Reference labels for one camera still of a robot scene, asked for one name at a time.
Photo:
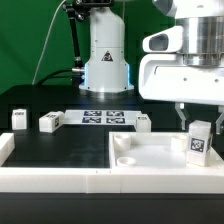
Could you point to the white U-shaped fence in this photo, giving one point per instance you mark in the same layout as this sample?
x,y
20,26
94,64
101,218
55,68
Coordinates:
x,y
191,179

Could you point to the white marker plate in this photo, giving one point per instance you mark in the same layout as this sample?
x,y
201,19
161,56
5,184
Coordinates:
x,y
100,117

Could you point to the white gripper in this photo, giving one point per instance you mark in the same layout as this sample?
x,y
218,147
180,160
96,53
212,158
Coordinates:
x,y
163,76

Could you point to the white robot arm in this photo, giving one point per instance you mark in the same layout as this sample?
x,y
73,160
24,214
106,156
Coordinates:
x,y
116,51

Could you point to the white square tabletop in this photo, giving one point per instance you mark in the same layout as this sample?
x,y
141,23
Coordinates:
x,y
153,150

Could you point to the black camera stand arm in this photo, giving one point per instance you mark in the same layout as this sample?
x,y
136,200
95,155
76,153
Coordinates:
x,y
76,13

